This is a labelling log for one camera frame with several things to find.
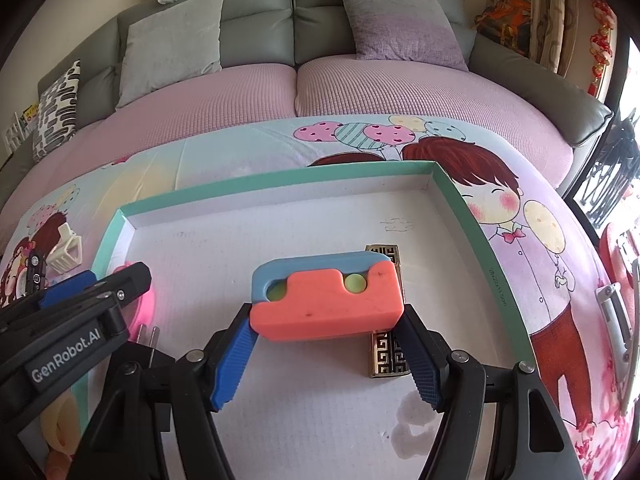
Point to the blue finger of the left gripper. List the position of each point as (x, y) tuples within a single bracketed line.
[(68, 288), (36, 273)]

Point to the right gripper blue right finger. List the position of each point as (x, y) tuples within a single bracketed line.
[(420, 350)]

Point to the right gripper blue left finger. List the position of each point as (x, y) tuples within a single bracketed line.
[(232, 362)]

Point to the gold black patterned box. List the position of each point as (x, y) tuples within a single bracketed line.
[(386, 357)]

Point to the pink smart watch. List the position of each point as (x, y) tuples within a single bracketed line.
[(136, 298)]

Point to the orange blue toy case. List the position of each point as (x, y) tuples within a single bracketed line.
[(321, 297)]

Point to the black power adapter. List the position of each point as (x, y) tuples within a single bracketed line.
[(146, 348)]

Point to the operator hand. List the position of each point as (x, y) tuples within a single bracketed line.
[(60, 427)]

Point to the white plastic holder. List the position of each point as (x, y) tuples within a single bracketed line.
[(67, 254)]

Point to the cartoon printed bed sheet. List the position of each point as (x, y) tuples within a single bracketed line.
[(550, 263)]

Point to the teal white tray box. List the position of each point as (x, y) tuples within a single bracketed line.
[(308, 408)]

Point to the books on side shelf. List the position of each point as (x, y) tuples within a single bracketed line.
[(20, 128)]

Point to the black white patterned pillow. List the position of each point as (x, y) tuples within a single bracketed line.
[(56, 117)]

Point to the light grey pillow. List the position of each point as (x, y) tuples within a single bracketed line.
[(170, 46)]

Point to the grey sofa with pink cover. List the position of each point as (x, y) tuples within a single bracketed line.
[(296, 58)]

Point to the grey purple pillow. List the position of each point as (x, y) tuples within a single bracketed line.
[(404, 30)]

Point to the orange decoration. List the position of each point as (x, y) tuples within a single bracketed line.
[(507, 22)]

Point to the red hanging ornament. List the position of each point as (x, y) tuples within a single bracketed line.
[(600, 44)]

